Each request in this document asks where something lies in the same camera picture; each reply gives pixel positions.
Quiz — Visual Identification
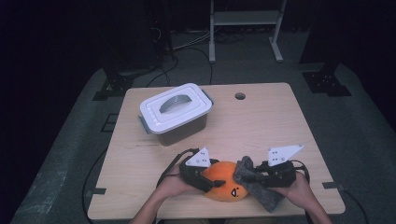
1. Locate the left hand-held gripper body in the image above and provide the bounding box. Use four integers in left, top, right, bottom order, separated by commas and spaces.
179, 147, 216, 193

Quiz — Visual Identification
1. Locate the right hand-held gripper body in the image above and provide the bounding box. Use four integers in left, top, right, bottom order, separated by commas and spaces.
258, 144, 304, 189

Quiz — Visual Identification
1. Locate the orange plush toy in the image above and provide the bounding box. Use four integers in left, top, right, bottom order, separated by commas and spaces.
200, 161, 250, 203

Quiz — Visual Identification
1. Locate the grey fuzzy cloth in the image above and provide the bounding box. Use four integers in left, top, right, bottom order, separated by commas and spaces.
233, 155, 286, 214

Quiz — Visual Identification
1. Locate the clear grey storage box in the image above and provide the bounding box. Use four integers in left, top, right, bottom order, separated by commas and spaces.
137, 91, 216, 147

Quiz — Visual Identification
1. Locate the white box lid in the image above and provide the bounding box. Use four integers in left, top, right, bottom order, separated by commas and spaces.
139, 82, 214, 135

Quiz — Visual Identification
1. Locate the person's right hand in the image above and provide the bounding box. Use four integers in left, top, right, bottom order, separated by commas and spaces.
269, 172, 312, 209

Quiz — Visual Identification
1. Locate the person's left hand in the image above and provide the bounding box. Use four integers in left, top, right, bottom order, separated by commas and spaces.
154, 164, 195, 200

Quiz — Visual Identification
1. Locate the black tape strip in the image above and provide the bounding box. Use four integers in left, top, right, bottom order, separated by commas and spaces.
321, 181, 345, 190
84, 187, 107, 198

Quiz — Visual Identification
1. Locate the black stand with flat base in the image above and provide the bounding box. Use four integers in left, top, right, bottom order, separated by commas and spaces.
92, 62, 157, 101
300, 0, 353, 97

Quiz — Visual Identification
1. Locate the white metal stand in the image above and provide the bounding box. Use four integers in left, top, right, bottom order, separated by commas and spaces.
208, 0, 288, 63

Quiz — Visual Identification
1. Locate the left hand-held gripper cable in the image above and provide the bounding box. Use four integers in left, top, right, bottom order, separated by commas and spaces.
155, 147, 200, 188

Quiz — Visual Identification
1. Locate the hand-held gripper cable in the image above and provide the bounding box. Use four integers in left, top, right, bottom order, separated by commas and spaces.
289, 159, 311, 185
155, 147, 200, 188

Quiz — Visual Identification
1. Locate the right hand-held gripper cable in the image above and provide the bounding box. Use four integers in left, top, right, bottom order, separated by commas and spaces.
289, 159, 311, 185

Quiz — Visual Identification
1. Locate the thin black cable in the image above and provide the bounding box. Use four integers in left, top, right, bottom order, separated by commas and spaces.
340, 186, 370, 224
81, 148, 108, 224

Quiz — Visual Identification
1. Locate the black floor cable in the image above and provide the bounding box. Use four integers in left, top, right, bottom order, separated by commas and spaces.
183, 46, 214, 86
146, 46, 180, 88

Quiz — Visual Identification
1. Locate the white floor cable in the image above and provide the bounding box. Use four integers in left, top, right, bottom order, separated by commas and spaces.
172, 31, 213, 51

